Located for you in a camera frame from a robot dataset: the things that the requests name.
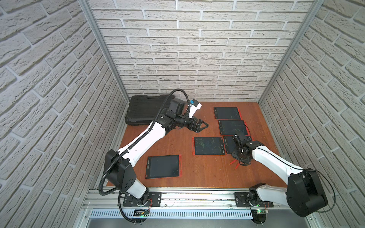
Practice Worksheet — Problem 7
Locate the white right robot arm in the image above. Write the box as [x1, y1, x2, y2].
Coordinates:
[232, 133, 328, 217]

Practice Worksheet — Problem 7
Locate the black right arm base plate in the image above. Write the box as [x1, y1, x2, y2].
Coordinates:
[234, 191, 274, 208]

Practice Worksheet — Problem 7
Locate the black plastic tool case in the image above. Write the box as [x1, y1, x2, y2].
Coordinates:
[125, 95, 168, 126]

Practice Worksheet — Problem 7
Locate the right aluminium corner post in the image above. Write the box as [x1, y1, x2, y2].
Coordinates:
[258, 0, 324, 105]

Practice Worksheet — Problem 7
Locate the red tablet with green scribbles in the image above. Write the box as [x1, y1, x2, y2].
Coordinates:
[218, 120, 249, 135]

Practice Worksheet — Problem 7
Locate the aluminium corner post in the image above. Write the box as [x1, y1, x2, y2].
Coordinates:
[258, 0, 324, 105]
[79, 0, 130, 104]

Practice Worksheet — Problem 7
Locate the aluminium front rail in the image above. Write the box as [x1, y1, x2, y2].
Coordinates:
[81, 187, 249, 210]

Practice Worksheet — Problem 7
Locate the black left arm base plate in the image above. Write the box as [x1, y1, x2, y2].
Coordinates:
[123, 192, 162, 207]

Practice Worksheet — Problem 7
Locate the left aluminium corner post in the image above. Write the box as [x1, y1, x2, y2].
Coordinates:
[79, 0, 130, 104]

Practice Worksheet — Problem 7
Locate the white perforated cable duct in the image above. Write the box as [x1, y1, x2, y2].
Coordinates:
[89, 209, 253, 219]

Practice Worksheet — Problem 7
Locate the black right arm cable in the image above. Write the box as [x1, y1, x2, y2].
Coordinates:
[309, 169, 336, 213]

